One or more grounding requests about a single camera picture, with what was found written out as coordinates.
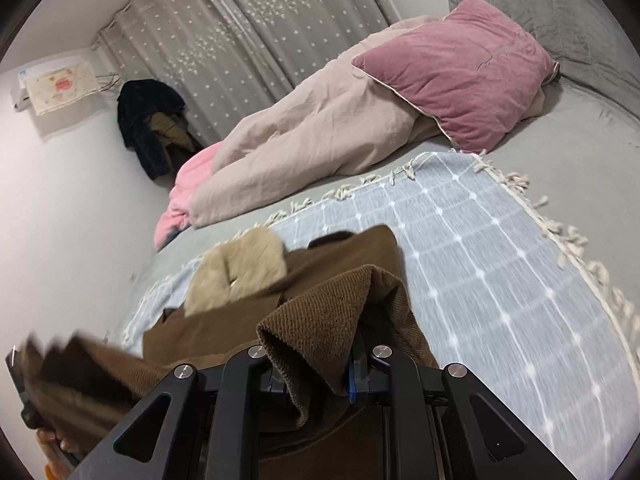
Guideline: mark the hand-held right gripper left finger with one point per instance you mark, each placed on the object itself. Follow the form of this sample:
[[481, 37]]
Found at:
[[240, 380]]

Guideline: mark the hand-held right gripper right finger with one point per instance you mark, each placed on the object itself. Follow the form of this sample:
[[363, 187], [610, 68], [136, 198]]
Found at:
[[353, 387]]

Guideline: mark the brown coat with fur collar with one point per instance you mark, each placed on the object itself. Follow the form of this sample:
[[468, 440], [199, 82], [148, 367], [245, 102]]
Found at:
[[320, 310]]

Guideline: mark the person's left hand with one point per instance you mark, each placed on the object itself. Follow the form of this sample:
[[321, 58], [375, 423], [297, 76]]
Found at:
[[55, 452]]

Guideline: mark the light blue checked fringed blanket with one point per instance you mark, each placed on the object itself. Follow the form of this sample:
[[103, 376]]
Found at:
[[475, 260]]

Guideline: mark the pink fleece blanket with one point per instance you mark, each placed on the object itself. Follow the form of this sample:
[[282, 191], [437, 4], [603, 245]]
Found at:
[[187, 185]]

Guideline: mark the beige duvet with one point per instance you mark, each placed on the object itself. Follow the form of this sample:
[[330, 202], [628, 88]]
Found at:
[[300, 135]]

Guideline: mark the olive hanging garment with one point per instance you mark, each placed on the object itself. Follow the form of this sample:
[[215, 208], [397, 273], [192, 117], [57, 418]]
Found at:
[[172, 130]]

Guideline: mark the white air conditioner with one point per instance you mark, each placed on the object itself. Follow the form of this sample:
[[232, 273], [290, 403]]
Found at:
[[20, 92]]

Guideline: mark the black hanging fleece jacket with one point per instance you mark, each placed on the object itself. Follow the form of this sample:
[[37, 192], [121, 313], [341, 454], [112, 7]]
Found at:
[[142, 110]]

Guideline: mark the printed air conditioner cover cloth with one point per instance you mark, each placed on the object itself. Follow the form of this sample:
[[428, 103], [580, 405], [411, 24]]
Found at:
[[62, 85]]

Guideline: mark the pink velvet pillow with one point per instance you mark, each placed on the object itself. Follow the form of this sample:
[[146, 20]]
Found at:
[[450, 75]]

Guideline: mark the grey bed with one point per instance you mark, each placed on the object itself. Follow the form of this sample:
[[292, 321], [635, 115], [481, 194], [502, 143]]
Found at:
[[575, 125]]

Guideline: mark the grey dotted curtain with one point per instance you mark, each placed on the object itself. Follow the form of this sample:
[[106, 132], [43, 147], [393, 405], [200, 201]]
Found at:
[[240, 35]]

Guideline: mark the grey quilted pillow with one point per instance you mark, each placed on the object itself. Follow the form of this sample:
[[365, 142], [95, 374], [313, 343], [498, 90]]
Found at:
[[550, 5]]

